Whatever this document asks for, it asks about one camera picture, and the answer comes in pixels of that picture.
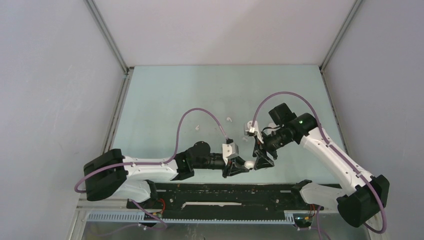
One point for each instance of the white case with black window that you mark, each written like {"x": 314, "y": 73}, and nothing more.
{"x": 249, "y": 165}

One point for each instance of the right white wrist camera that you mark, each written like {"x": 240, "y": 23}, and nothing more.
{"x": 252, "y": 129}

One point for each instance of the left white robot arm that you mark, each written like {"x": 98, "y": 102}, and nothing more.
{"x": 113, "y": 175}

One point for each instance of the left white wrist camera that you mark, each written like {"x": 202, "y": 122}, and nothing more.
{"x": 229, "y": 151}

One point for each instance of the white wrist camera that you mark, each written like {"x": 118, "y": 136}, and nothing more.
{"x": 252, "y": 129}
{"x": 229, "y": 151}

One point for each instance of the right aluminium frame post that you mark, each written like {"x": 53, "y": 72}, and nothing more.
{"x": 341, "y": 33}

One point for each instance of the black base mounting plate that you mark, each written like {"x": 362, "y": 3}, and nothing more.
{"x": 226, "y": 201}

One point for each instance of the aluminium frame post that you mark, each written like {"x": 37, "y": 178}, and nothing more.
{"x": 105, "y": 32}
{"x": 341, "y": 33}

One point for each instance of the left aluminium frame post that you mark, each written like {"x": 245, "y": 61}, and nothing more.
{"x": 105, "y": 32}

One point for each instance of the white cable duct rail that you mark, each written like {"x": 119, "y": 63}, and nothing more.
{"x": 140, "y": 217}

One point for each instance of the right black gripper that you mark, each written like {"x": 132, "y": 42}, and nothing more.
{"x": 263, "y": 161}

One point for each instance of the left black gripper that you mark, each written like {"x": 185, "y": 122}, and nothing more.
{"x": 231, "y": 169}

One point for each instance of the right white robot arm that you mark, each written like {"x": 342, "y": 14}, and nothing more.
{"x": 361, "y": 194}

